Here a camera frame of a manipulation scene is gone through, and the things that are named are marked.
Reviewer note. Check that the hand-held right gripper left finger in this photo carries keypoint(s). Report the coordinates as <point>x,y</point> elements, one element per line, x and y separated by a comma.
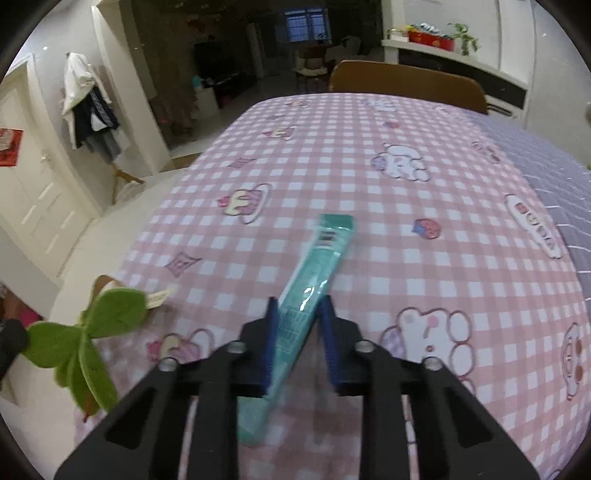
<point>272,341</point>

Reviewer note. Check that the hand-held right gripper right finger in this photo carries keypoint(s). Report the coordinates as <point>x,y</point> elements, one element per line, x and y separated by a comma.
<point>328,341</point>

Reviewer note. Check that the long teal box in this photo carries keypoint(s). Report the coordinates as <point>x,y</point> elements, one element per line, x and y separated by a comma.
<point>318,263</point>

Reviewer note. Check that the green leafy plant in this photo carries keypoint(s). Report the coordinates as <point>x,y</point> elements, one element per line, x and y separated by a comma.
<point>115,307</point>

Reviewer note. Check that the paper tag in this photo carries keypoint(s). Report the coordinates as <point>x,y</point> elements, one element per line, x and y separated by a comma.
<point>159,299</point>

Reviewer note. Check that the pink checkered tablecloth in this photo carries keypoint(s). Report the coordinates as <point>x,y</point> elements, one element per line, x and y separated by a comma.
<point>369,207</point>

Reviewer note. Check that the white panel door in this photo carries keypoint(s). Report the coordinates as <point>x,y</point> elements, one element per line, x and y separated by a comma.
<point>41,194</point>

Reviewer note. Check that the red door decoration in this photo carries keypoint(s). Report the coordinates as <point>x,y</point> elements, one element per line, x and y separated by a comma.
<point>9,147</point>

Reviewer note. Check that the wooden coat rack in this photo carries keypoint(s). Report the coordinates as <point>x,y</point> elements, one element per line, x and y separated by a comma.
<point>122,177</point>

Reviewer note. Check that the grey hanging garment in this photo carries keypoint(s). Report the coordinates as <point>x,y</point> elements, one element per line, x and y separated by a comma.
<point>108,145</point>

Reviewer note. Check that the dark striped hanging garment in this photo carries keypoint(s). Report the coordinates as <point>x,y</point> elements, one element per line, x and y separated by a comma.
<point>99,115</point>

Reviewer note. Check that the brown wooden chair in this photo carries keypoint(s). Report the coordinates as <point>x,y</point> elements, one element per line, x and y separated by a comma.
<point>406,83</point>

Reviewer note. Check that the white hanging jacket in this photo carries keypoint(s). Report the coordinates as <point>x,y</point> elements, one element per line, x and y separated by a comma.
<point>81,83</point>

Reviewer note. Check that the purple checkered cloth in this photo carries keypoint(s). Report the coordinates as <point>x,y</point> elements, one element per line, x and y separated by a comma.
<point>554,175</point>

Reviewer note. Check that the dark television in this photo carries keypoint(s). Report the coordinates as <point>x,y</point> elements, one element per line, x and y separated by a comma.
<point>221,64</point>

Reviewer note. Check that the white standing air conditioner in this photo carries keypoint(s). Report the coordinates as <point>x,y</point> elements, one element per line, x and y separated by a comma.
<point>256,50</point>

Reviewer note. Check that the window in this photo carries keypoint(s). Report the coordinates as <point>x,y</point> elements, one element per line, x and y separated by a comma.
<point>305,25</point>

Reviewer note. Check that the red gift box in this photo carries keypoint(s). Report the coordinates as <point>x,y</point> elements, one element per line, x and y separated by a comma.
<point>431,40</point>

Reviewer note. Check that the small potted plant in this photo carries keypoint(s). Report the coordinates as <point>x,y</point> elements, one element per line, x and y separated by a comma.
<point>464,39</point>

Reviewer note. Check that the white wall shelf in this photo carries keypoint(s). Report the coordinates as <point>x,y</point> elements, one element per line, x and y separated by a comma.
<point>461,64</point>

